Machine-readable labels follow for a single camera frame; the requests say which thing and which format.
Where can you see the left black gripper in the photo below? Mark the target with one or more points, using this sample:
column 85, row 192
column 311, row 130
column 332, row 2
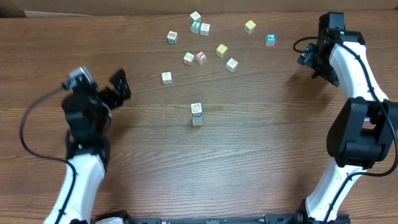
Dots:
column 107, row 96

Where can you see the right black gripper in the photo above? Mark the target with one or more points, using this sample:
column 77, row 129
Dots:
column 315, row 62

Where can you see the red edged patterned block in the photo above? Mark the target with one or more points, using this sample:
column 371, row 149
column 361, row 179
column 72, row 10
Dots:
column 196, row 108

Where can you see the blue D wooden block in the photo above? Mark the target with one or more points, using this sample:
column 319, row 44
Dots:
column 197, row 122

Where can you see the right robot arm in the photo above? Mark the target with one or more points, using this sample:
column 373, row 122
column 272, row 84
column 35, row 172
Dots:
column 364, row 130

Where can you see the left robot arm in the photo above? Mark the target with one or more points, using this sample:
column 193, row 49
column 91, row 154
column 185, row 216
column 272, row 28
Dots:
column 87, row 157

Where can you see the plain block lower left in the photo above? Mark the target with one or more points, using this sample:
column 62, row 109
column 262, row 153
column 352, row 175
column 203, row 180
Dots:
column 166, row 78

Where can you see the blue P wooden block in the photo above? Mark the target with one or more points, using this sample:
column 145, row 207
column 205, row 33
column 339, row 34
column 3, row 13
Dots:
column 270, row 40

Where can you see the green edged wooden block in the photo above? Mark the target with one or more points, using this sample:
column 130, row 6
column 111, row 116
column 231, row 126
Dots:
column 172, row 37

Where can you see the red edged plain block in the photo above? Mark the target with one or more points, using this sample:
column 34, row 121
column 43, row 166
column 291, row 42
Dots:
column 188, row 59

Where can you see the yellow block upper right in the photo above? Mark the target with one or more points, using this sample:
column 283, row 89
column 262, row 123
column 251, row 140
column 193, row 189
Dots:
column 249, row 26

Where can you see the red letter wooden block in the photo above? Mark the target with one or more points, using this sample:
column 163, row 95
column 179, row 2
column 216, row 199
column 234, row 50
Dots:
column 200, row 57

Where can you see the plain patterned wooden block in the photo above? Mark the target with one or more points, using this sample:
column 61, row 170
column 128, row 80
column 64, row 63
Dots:
column 231, row 65

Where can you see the green letter wooden block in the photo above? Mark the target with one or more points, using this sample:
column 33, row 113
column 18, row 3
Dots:
column 195, row 27

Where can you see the yellow block centre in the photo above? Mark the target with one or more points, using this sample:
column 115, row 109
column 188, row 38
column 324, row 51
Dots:
column 221, row 50

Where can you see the top plain wooden block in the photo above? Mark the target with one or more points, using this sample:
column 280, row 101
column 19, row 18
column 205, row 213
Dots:
column 195, row 16

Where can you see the plain block beside green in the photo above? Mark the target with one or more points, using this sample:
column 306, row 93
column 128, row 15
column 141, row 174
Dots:
column 205, row 29

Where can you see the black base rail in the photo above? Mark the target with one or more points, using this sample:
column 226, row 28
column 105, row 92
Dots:
column 211, row 220

